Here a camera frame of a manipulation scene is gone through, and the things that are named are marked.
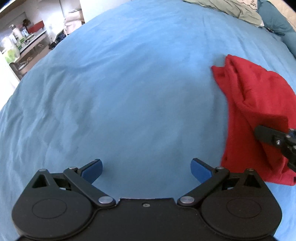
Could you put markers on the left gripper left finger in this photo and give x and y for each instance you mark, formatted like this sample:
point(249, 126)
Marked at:
point(80, 180)

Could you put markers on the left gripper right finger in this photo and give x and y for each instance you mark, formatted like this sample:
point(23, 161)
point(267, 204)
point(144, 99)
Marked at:
point(211, 180)

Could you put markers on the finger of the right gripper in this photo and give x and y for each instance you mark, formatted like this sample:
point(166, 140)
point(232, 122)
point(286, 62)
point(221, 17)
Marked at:
point(276, 138)

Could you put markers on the red knit garment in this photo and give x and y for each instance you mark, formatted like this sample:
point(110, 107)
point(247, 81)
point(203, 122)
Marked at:
point(255, 97)

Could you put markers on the teal bolster cushion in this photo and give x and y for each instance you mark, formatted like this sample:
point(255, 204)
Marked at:
point(290, 40)

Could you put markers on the blue bed cover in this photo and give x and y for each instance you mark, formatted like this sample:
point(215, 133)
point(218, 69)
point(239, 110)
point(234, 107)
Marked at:
point(133, 87)

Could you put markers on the teal pillow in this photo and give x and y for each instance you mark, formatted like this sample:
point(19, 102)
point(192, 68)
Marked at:
point(277, 16)

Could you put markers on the green pillow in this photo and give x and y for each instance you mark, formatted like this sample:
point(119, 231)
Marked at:
point(243, 10)

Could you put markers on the white shelf unit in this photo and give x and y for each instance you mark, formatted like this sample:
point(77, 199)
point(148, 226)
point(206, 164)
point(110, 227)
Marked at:
point(31, 29)

